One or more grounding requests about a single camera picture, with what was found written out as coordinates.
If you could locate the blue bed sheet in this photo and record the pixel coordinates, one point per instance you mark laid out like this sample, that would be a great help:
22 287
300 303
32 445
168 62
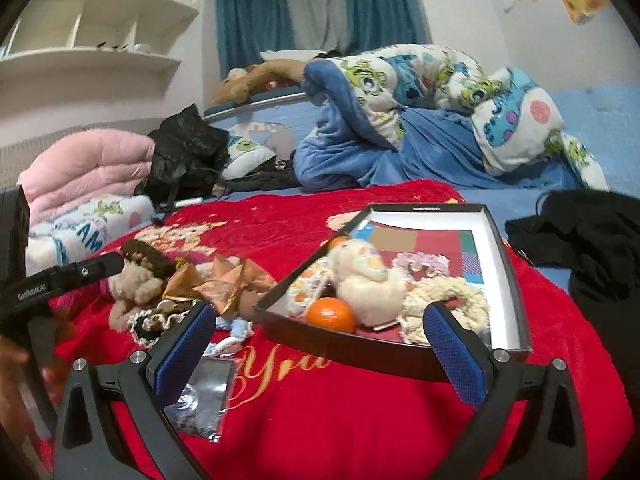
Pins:
590 110

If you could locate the person's left hand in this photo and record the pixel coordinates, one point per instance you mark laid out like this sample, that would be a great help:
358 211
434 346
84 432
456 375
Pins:
55 380

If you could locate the black garment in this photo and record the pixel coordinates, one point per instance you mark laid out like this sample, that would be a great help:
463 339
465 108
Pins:
265 180

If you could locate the orange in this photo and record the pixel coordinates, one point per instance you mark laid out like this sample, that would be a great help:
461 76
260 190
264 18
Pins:
330 315
337 242

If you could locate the grey curtain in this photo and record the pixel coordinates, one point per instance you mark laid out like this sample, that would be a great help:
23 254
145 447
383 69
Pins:
317 10

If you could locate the black white lace scrunchie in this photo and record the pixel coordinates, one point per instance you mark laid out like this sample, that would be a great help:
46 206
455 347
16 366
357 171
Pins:
160 322

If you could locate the brown satin bow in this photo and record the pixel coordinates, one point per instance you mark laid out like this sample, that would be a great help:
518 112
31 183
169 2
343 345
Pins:
225 280

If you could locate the pink quilt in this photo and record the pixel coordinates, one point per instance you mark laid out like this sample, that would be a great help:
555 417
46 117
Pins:
85 170

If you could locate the shallow black cardboard box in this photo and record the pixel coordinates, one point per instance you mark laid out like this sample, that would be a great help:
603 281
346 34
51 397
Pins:
350 355

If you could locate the dark cloth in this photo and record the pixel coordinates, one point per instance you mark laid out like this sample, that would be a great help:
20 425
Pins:
331 53

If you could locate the dark brown knit scrunchie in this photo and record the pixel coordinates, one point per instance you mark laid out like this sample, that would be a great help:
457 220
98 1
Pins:
147 255

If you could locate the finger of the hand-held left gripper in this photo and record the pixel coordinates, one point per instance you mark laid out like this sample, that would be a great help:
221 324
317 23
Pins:
95 267

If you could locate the blue curtain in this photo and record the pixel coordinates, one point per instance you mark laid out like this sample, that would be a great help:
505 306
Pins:
250 30
385 5

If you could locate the cream pearl scrunchie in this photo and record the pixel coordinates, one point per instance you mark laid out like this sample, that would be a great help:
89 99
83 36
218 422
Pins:
450 295

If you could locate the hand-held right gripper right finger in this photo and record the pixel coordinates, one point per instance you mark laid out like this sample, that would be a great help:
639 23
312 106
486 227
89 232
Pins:
452 355

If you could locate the lettered monster print pillow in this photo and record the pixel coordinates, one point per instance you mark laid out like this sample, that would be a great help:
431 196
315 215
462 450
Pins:
85 235

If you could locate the blue padded headboard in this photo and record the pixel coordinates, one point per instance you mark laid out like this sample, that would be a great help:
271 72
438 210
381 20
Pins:
260 110

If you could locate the beige plush bear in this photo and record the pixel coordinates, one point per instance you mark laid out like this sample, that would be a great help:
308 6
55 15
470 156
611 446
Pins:
132 290

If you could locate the small monster print pillow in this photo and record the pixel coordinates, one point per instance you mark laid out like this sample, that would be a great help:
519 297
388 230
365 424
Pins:
247 152

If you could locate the black clothing pile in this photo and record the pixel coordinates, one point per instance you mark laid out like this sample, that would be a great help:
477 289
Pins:
585 240

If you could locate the brown plush dog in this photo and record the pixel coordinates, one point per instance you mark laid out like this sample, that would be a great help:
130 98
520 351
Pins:
260 77

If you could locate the white wall shelf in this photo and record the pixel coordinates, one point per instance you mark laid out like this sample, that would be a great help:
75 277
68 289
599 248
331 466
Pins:
90 55

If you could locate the silver tube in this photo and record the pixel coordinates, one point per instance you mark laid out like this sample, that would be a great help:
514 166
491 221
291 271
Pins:
187 201

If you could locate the white pillow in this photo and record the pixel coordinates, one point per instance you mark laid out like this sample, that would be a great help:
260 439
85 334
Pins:
285 56

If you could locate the orange print fabric scrunchie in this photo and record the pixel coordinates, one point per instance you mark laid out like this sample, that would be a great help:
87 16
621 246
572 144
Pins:
305 287

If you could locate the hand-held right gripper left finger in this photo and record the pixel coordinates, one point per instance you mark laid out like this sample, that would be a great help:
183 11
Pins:
185 345

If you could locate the pink frill scrunchie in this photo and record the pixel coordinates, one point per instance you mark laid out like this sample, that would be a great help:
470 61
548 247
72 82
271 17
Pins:
422 264

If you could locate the red bear print blanket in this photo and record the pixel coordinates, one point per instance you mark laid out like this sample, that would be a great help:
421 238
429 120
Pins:
325 425

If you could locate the white plush toy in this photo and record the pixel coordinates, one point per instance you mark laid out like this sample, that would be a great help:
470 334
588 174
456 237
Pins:
365 280

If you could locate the black plastic bag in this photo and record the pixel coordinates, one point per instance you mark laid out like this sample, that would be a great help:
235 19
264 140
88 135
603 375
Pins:
185 150

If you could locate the monster print blue blanket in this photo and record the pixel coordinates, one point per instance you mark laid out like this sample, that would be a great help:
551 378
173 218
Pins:
350 150

